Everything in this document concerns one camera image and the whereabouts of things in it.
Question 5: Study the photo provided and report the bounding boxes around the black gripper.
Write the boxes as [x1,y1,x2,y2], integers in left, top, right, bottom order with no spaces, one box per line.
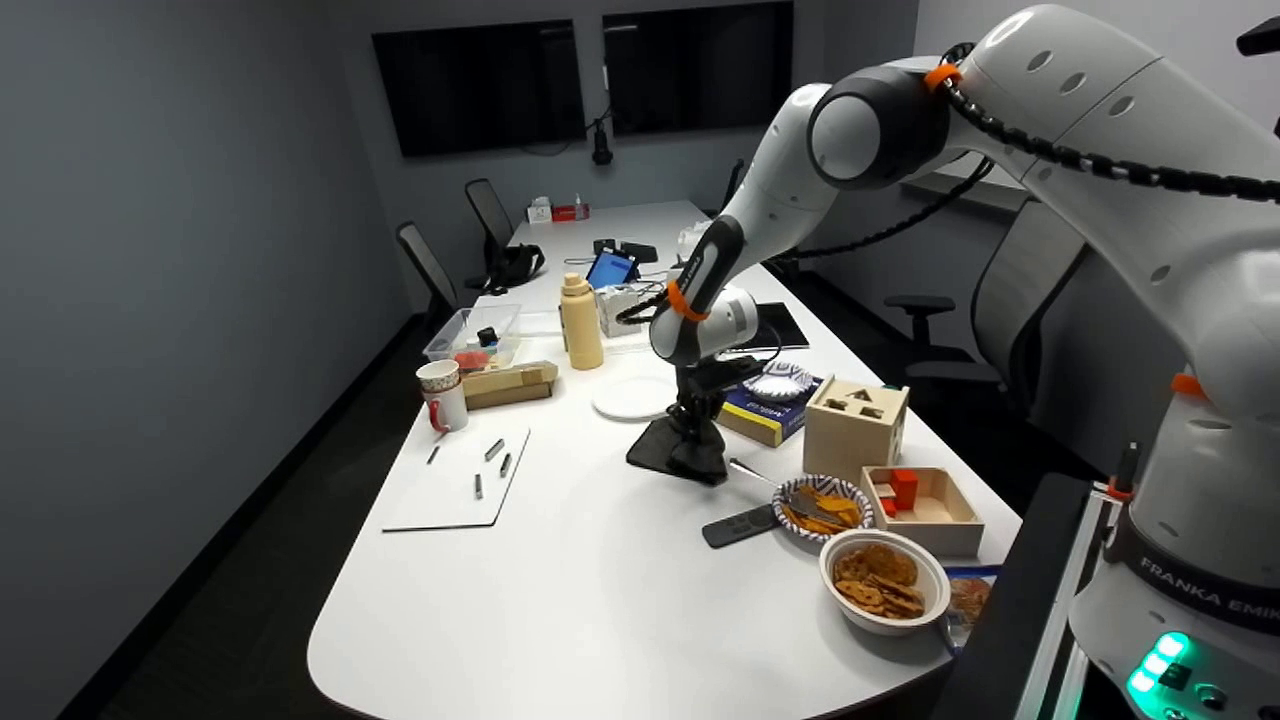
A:
[666,357,730,455]

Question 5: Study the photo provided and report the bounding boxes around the plain white plate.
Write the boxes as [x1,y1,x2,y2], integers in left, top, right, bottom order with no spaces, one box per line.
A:
[589,376,674,428]

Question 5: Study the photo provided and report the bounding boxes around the empty patterned paper plate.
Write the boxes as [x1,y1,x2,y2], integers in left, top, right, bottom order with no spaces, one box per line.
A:
[743,361,825,406]

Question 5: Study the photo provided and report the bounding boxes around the grey remote control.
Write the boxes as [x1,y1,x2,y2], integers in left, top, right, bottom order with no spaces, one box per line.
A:
[698,498,783,551]

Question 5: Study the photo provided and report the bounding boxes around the small food bowl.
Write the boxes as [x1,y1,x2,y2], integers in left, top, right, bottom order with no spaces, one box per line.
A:
[772,473,881,543]

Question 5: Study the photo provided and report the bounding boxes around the black laptop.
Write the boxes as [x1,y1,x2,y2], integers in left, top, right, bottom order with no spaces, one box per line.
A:
[743,297,812,357]

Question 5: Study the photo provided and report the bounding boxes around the small white box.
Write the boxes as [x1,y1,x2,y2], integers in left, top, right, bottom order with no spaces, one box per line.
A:
[590,275,660,341]

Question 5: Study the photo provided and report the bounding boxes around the wooden shape sorter cube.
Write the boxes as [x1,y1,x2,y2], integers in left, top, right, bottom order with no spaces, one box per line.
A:
[801,376,913,489]

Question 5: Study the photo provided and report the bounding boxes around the orange chips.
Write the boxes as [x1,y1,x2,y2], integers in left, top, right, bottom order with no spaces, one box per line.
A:
[783,489,866,535]

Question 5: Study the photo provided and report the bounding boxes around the tan plastic bottle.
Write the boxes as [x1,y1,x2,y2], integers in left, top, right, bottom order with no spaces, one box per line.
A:
[554,266,611,376]

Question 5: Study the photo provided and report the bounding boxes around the blue screen tablet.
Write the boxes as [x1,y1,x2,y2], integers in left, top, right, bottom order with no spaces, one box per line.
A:
[582,249,639,293]

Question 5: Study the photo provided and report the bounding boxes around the black flat device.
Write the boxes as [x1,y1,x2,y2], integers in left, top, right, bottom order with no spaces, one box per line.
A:
[590,234,660,266]

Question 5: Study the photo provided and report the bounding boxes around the brown wooden box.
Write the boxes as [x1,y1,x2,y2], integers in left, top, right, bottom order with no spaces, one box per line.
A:
[456,357,560,412]

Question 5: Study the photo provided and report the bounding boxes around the brown pretzel crisps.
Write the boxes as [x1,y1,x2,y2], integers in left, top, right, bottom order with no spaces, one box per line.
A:
[833,541,931,620]

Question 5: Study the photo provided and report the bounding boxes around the black mesh office chair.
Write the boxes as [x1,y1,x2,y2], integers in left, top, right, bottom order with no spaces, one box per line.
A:
[881,197,1110,455]

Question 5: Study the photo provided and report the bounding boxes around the black bag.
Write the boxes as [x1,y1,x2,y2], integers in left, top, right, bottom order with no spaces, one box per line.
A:
[479,234,552,297]

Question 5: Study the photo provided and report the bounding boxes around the clear plastic container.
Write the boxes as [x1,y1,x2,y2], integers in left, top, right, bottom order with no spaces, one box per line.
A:
[418,293,529,368]

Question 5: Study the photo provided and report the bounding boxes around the white lidded jar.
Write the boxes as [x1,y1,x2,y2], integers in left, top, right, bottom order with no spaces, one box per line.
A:
[413,357,470,436]

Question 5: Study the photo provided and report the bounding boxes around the white board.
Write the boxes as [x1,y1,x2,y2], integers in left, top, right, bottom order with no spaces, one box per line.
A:
[381,421,536,535]

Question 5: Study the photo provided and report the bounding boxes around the open wooden tray box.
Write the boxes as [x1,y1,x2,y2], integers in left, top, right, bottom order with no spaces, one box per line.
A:
[857,464,989,565]

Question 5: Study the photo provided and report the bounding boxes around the white bowl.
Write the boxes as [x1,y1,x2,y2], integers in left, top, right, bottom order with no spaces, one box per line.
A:
[817,524,956,636]

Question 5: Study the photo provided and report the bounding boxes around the black conference chair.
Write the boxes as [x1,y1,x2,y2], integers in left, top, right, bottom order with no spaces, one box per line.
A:
[460,175,522,250]
[393,216,462,314]

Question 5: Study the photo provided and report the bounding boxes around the blue snack bag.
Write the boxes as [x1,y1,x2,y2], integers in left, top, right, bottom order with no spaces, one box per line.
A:
[941,565,1000,633]

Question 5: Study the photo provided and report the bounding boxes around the black robot stand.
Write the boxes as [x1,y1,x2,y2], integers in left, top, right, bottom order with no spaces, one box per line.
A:
[931,473,1097,720]

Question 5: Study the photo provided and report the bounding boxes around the thin black cable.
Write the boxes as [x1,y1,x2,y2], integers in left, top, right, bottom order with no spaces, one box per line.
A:
[611,275,687,330]

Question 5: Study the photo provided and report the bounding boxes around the black wall television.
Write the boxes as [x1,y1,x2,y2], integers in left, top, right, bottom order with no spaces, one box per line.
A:
[367,16,590,161]
[598,0,801,139]

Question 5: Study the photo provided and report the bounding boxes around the white metal stand rail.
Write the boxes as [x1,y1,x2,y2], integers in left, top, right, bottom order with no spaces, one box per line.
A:
[1012,442,1118,720]

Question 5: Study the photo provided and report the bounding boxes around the black corrugated cable conduit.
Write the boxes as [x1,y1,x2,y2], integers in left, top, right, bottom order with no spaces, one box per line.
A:
[934,37,1280,206]

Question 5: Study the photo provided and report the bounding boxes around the black mounted camera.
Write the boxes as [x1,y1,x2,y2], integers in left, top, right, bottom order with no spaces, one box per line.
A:
[1232,11,1280,65]

